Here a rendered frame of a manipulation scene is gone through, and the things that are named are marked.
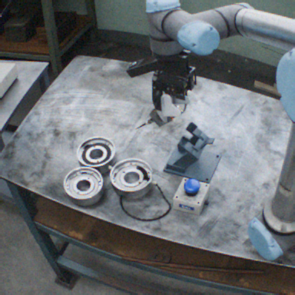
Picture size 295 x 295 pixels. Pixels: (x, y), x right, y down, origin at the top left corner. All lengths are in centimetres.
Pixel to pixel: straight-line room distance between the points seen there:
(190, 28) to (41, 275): 146
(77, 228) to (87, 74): 51
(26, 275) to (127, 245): 79
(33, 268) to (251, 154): 120
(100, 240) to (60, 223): 15
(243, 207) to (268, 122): 33
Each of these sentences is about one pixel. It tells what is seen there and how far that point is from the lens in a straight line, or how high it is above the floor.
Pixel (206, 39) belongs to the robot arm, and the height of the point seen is 126.
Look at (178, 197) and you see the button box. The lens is 116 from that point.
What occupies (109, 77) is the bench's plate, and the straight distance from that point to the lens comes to 157.
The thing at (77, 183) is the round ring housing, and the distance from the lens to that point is 124.
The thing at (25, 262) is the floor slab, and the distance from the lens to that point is 212.
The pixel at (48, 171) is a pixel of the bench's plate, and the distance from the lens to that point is 132.
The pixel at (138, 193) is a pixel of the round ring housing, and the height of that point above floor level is 83.
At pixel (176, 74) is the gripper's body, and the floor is 110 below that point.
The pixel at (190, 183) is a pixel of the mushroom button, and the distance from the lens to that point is 114.
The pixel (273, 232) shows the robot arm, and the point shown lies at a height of 102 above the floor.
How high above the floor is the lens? 177
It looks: 47 degrees down
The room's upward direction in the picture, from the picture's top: 6 degrees counter-clockwise
